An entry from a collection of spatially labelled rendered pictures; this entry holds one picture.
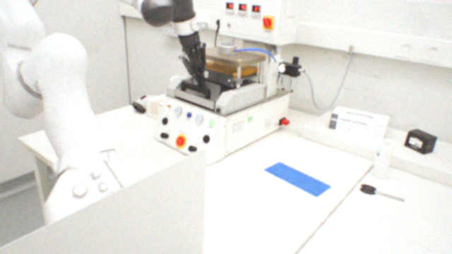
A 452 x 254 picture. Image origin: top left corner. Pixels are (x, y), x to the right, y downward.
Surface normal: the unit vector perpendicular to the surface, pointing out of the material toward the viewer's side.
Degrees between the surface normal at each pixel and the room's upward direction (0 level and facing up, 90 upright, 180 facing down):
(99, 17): 90
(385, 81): 90
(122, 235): 90
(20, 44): 108
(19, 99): 98
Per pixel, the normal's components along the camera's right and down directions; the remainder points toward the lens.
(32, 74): -0.40, 0.21
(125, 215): 0.77, 0.28
